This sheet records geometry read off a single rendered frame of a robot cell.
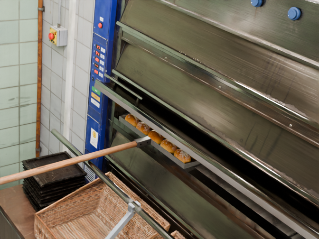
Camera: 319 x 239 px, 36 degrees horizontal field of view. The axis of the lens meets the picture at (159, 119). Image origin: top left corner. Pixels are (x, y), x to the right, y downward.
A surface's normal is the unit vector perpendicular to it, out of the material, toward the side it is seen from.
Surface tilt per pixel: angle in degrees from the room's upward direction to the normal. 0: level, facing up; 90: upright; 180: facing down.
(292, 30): 90
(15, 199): 0
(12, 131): 90
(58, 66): 90
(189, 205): 70
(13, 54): 90
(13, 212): 0
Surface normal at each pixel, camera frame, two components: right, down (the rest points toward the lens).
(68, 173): 0.13, -0.89
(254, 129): -0.69, -0.12
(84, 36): -0.77, 0.19
